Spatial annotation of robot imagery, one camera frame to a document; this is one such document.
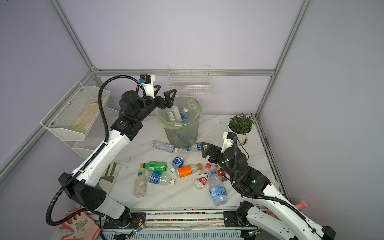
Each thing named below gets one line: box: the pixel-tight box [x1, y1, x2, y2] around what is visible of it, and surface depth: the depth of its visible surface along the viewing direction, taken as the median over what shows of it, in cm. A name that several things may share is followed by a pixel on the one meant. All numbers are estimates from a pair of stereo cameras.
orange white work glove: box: [61, 207, 102, 240], surface depth 70 cm
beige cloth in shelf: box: [70, 99, 100, 134], surface depth 80 cm
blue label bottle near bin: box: [186, 142, 202, 152], surface depth 100 cm
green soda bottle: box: [140, 161, 168, 173], surface depth 90 cm
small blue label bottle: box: [169, 156, 185, 173], surface depth 90 cm
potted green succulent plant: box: [227, 112, 255, 146], surface depth 95 cm
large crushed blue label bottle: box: [209, 169, 228, 206], surface depth 81 cm
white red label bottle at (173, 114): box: [165, 106, 183, 123], surface depth 91 cm
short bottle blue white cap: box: [180, 107, 189, 122], surface depth 100 cm
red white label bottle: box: [194, 173, 210, 190], surface depth 83 cm
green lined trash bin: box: [156, 96, 203, 149], surface depth 98 cm
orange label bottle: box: [176, 163, 203, 178], surface depth 88 cm
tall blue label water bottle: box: [176, 134, 191, 146], surface depth 102 cm
